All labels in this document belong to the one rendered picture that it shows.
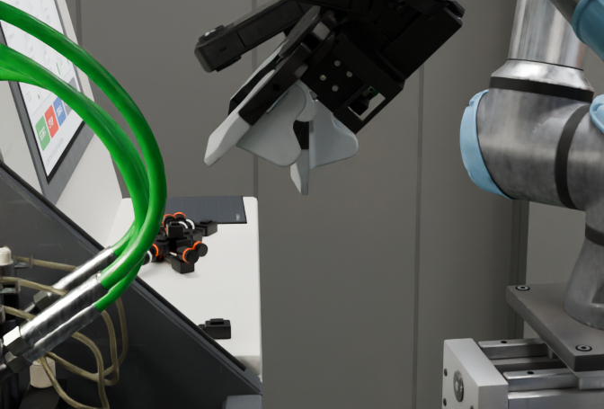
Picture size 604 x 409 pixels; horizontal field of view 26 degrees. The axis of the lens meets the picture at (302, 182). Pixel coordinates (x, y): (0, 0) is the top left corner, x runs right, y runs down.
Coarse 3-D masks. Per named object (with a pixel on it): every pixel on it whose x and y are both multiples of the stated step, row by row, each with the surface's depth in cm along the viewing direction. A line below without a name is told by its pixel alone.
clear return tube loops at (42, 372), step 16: (16, 256) 134; (32, 288) 128; (48, 288) 128; (80, 336) 121; (112, 336) 129; (48, 352) 136; (96, 352) 121; (112, 352) 130; (32, 368) 137; (48, 368) 133; (112, 368) 138; (32, 384) 137; (48, 384) 137; (112, 384) 132; (64, 400) 127
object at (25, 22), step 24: (0, 0) 101; (24, 24) 101; (48, 24) 102; (72, 48) 102; (96, 72) 102; (120, 96) 103; (144, 120) 104; (144, 144) 104; (144, 240) 106; (120, 264) 106
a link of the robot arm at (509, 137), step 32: (544, 0) 143; (512, 32) 147; (544, 32) 143; (512, 64) 145; (544, 64) 143; (576, 64) 144; (480, 96) 148; (512, 96) 143; (544, 96) 142; (576, 96) 142; (480, 128) 145; (512, 128) 143; (544, 128) 141; (480, 160) 145; (512, 160) 143; (544, 160) 140; (512, 192) 146; (544, 192) 142
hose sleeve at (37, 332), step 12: (96, 276) 107; (84, 288) 106; (96, 288) 106; (60, 300) 107; (72, 300) 107; (84, 300) 106; (96, 300) 107; (48, 312) 107; (60, 312) 107; (72, 312) 107; (36, 324) 107; (48, 324) 107; (60, 324) 107; (24, 336) 107; (36, 336) 107
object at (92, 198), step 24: (0, 96) 146; (0, 120) 143; (0, 144) 141; (24, 144) 152; (96, 144) 201; (24, 168) 149; (96, 168) 196; (72, 192) 173; (96, 192) 191; (120, 192) 213; (72, 216) 169; (96, 216) 186; (96, 240) 182
